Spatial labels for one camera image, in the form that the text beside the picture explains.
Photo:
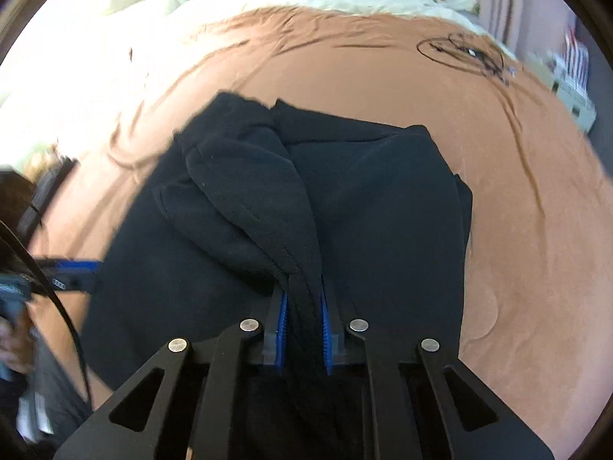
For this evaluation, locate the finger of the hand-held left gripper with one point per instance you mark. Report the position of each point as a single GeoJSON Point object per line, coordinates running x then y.
{"type": "Point", "coordinates": [72, 278]}

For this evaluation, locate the brown blanket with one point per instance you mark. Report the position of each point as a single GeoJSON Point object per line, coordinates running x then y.
{"type": "Point", "coordinates": [527, 249]}

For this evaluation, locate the black garment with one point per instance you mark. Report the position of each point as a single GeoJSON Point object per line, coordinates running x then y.
{"type": "Point", "coordinates": [383, 201]}

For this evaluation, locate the person's left hand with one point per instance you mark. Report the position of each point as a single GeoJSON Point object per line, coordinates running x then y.
{"type": "Point", "coordinates": [17, 345]}

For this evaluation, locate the pink curtain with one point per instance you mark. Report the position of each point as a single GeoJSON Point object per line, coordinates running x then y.
{"type": "Point", "coordinates": [517, 5]}

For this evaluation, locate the person's grey clothing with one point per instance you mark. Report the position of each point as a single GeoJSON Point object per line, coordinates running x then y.
{"type": "Point", "coordinates": [57, 393]}

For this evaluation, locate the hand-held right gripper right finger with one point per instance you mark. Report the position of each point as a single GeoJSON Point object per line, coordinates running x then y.
{"type": "Point", "coordinates": [327, 340]}

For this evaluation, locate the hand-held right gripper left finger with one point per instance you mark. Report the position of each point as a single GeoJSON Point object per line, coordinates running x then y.
{"type": "Point", "coordinates": [282, 330]}

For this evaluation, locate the white storage shelf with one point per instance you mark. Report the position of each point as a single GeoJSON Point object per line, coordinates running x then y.
{"type": "Point", "coordinates": [574, 96]}

